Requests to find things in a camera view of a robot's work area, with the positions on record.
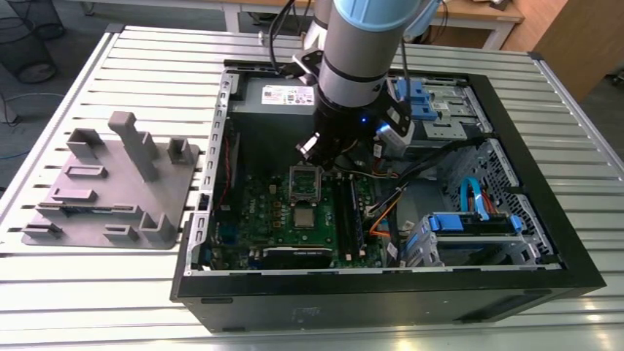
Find blue disk carrier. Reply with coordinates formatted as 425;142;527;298
425;214;524;237

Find blue plastic clip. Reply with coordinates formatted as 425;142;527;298
403;233;424;267

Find white-framed wooden desk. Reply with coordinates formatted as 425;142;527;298
423;0;527;52
80;0;317;36

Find black RAM slot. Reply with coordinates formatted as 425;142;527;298
329;173;345;260
340;173;357;259
335;173;352;260

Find blue SATA cable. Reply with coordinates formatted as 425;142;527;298
459;175;492;222

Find grey parts rack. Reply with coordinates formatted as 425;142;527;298
20;110;204;252

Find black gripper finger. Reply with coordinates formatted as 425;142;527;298
296;133;336;173

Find black PC case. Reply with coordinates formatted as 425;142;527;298
168;58;608;333

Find orange SATA cable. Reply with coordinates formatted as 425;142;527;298
368;203;399;239

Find green RAM stick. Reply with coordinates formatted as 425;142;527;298
37;203;139;217

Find CPU socket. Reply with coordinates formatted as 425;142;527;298
289;204;324;232

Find metal socket cover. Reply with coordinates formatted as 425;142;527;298
288;160;324;206

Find green motherboard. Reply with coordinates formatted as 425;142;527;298
212;160;391;272

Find black chair base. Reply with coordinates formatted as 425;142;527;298
604;64;624;88

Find grey metal drive cage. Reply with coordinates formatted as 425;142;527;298
379;77;493;162

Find silver camera on black bracket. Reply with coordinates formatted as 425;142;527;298
373;104;417;151

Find wooden cabinet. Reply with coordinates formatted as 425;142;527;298
501;0;624;105

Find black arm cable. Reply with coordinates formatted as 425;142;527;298
399;36;411;105
256;0;299;78

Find grey metal disk bay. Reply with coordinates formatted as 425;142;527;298
397;211;560;270

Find NVIDIA graphics card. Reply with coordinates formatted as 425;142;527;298
248;244;337;271

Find blue plastic drive bracket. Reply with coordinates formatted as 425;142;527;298
396;78;439;121

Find black hard disk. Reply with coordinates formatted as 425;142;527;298
460;215;516;237

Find black mesh waste bin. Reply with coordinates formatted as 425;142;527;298
0;21;59;86
27;0;67;40

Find silver CPU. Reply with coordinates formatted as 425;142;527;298
293;209;317;228

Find black cable bracket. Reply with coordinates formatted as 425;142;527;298
291;50;325;80

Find black cable bundle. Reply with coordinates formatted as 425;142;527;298
364;137;492;216

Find grey power supply unit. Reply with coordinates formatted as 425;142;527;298
227;77;323;173

